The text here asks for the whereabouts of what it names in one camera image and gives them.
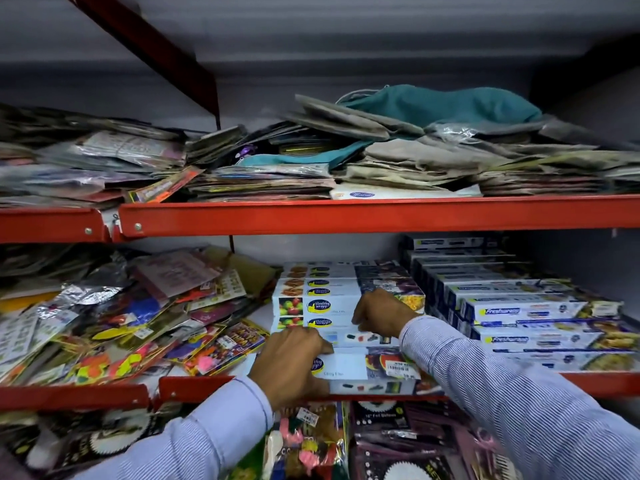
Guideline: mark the person's right hand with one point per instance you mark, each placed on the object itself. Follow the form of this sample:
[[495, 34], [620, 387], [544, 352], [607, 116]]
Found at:
[[384, 314]]

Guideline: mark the person's left hand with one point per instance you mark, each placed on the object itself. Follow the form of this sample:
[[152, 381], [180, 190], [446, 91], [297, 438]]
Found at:
[[285, 367]]

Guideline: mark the person's left thumb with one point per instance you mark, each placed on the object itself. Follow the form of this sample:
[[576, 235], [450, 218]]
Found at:
[[321, 347]]

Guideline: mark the person's right thumb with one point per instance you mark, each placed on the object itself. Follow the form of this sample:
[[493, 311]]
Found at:
[[359, 320]]

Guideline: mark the white film box small icons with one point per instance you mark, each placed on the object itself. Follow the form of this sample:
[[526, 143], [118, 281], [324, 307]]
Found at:
[[350, 337]]

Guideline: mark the white film box watermelon print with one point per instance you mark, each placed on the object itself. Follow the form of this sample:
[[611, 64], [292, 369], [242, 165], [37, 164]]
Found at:
[[372, 367]]

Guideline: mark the person's left forearm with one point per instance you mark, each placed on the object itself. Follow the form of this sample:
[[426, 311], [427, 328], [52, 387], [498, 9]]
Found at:
[[200, 434]]

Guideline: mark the person's right forearm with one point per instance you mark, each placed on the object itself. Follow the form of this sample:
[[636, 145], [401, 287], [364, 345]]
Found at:
[[510, 409]]

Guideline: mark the stack of white wrap cartons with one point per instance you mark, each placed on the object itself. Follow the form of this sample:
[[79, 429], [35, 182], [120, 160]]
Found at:
[[320, 294]]

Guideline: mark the colourful balloon packet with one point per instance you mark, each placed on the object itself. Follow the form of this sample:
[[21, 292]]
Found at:
[[310, 444]]

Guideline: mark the orange metal shelf beam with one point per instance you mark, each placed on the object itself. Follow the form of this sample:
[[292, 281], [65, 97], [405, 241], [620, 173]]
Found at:
[[380, 214], [45, 224], [75, 396], [200, 387]]

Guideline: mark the pile of dark foil balloon packets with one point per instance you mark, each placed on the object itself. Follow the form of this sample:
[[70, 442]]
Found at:
[[415, 439]]

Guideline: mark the white packet with blue logo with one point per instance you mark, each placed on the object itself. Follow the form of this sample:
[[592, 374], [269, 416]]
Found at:
[[400, 192]]

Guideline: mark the stack of blue foil cartons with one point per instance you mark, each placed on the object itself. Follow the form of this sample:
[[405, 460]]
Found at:
[[520, 314]]

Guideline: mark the pile of flat printed packets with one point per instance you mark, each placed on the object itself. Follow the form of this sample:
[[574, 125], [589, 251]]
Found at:
[[260, 182]]

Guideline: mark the flat teal cloth bag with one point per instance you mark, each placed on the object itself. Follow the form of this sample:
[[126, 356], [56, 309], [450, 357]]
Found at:
[[305, 157]]

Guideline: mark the pile of colourful party packets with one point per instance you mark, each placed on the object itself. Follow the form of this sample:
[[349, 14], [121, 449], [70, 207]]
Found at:
[[125, 314]]

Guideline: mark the pile of grey paper bags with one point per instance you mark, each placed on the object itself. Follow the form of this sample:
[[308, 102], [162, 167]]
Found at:
[[480, 159]]

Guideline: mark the orange striped packet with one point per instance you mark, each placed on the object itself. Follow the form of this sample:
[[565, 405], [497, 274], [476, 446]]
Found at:
[[162, 186]]

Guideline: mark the large teal cloth bag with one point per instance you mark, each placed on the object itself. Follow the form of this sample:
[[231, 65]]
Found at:
[[445, 104]]

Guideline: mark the pile of black decoration packets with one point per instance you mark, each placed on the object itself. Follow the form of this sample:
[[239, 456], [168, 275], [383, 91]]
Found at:
[[80, 439]]

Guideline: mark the pile of clear plastic packets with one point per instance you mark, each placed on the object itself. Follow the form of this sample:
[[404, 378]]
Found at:
[[75, 159]]

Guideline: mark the dark red rack brace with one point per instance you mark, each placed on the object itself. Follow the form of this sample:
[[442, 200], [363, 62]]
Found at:
[[150, 47]]

